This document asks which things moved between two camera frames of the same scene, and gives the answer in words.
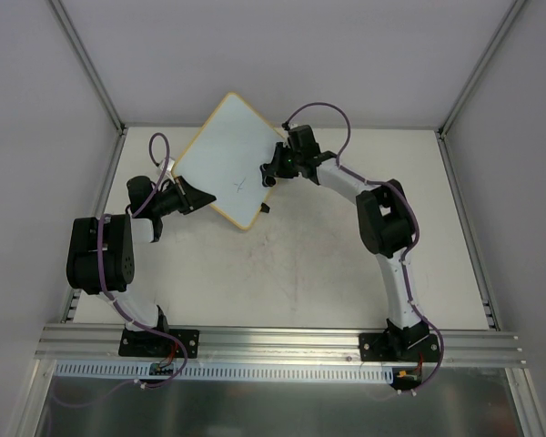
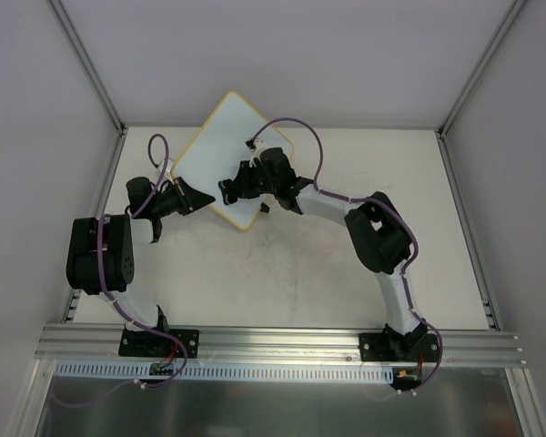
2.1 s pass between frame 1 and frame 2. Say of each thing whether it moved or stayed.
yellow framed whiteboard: stayed
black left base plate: stayed
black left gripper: stayed
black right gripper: moved
